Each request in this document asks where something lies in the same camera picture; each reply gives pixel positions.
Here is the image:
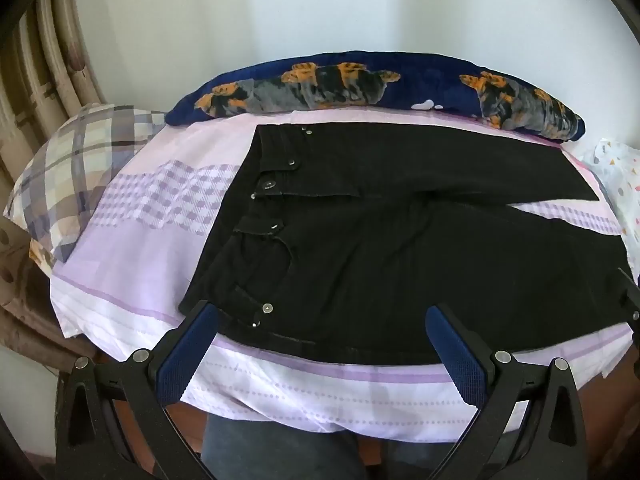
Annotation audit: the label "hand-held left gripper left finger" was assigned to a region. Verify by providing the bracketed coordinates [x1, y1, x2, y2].
[55, 301, 221, 480]

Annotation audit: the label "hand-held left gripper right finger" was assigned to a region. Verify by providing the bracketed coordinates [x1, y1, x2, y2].
[425, 302, 588, 480]

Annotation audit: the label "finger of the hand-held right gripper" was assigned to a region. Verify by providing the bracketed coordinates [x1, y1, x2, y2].
[617, 267, 640, 351]

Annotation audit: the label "black pants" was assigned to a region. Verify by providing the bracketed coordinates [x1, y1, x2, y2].
[179, 122, 632, 365]

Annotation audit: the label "purple patterned bed sheet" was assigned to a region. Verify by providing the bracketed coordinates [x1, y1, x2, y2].
[50, 107, 636, 443]

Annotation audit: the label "white dotted cloth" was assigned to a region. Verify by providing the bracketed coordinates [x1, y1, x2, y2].
[582, 137, 640, 281]

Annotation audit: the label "plaid pillow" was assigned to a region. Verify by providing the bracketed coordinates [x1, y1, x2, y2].
[2, 103, 168, 263]

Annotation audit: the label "beige patterned curtain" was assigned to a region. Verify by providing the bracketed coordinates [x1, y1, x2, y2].
[0, 0, 108, 371]

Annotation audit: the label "wooden bed frame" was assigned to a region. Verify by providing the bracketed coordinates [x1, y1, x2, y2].
[95, 350, 208, 480]

